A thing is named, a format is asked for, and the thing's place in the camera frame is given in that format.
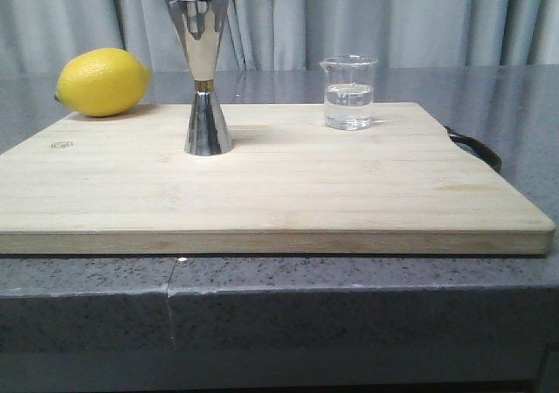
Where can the small glass beaker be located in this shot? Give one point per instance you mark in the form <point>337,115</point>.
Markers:
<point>348,91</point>

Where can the steel double jigger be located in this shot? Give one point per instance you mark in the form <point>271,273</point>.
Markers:
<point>199,26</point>

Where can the wooden cutting board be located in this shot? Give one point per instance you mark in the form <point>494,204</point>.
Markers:
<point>124,185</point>

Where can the grey curtain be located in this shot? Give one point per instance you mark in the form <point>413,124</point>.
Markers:
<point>40,36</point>

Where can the yellow lemon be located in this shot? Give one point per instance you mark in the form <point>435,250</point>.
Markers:
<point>102,82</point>

